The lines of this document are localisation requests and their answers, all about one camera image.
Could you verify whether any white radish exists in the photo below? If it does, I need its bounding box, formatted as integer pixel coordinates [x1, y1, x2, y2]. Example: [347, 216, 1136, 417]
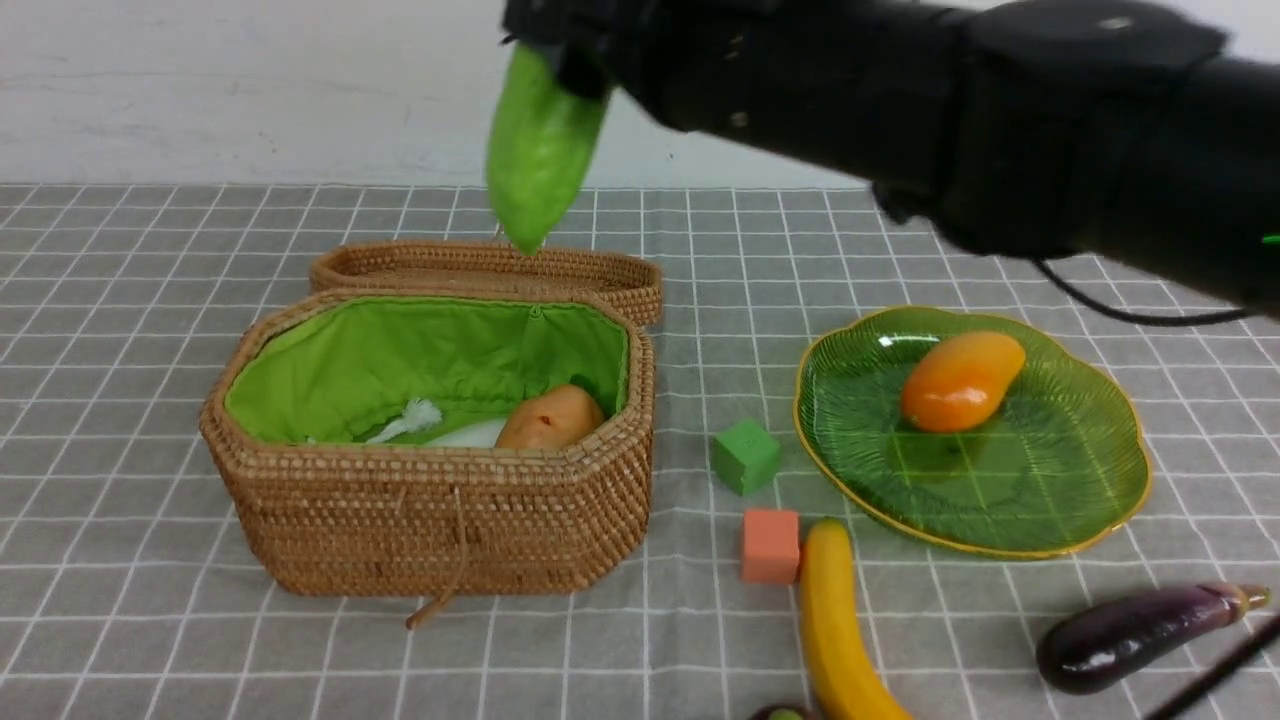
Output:
[305, 398, 511, 451]

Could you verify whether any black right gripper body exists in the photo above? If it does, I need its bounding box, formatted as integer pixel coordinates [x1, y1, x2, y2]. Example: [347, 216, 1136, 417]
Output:
[500, 1, 681, 101]

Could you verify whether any brown potato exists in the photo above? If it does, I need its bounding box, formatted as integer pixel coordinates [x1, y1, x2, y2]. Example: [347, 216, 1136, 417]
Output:
[495, 384, 605, 448]

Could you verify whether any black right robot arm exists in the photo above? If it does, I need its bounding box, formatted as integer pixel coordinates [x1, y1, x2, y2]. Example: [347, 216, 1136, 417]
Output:
[502, 1, 1279, 327]

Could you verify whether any grey checkered tablecloth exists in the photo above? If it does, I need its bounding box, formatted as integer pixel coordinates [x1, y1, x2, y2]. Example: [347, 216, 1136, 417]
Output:
[1, 186, 1277, 719]

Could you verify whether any dark mangosteen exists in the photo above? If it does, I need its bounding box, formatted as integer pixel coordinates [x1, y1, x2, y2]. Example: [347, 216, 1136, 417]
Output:
[748, 705, 817, 720]

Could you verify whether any green bitter gourd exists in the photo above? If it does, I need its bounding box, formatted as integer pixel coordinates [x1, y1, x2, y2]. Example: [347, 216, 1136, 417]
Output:
[485, 41, 613, 256]

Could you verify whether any purple eggplant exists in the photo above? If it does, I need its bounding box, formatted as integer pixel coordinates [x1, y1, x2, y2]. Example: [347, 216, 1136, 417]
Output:
[1036, 582, 1271, 694]

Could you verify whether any yellow banana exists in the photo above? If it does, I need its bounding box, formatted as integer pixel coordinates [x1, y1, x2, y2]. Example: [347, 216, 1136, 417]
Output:
[797, 518, 911, 719]

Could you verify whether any green foam cube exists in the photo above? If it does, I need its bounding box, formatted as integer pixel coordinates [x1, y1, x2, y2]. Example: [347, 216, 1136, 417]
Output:
[710, 418, 782, 497]

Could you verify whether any orange foam cube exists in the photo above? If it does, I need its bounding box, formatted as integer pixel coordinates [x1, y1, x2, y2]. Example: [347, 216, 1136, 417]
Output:
[740, 509, 801, 585]

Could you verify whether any orange mango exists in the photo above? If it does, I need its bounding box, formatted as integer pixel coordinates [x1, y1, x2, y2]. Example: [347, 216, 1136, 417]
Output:
[899, 331, 1027, 434]

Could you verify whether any woven wicker basket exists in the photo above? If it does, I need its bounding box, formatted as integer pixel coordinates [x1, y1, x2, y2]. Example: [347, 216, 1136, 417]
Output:
[200, 240, 664, 609]

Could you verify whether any green glass plate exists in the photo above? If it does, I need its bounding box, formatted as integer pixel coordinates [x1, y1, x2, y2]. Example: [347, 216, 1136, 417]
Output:
[792, 306, 1153, 560]

